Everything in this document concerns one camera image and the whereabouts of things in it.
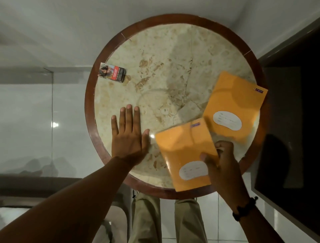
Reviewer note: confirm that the person's right forearm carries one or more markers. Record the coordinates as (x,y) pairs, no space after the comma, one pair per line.
(260,229)

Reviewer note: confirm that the person's left hand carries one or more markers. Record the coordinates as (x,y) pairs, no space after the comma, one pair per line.
(127,144)

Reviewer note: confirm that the grey chair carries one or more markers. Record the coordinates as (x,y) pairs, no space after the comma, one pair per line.
(30,186)

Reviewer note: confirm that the person's left middle finger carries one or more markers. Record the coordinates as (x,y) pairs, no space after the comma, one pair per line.
(129,118)

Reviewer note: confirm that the beige trousers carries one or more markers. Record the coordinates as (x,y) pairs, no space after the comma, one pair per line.
(146,220)

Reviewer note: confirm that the round marble table wooden rim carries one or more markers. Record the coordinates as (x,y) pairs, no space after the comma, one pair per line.
(172,75)

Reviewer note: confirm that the person's left thumb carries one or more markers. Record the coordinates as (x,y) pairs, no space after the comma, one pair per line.
(145,139)

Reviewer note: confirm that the dark glossy cabinet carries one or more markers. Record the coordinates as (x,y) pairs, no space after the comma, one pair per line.
(295,140)

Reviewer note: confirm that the small cigarette pack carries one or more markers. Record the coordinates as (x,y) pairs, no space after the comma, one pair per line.
(112,72)

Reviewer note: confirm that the person's left little finger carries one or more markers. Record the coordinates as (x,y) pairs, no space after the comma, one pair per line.
(114,126)

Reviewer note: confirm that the black wristband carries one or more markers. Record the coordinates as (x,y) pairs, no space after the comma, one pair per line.
(245,209)

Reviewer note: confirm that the person's right thumb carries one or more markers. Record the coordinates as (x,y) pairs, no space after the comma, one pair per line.
(208,161)

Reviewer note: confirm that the orange notebook white label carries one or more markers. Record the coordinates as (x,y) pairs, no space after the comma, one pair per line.
(183,147)
(232,100)

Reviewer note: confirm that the person's left forearm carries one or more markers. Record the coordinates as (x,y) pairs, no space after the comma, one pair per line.
(75,200)

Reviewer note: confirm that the person's right hand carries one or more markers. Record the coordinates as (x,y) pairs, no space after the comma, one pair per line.
(226,172)

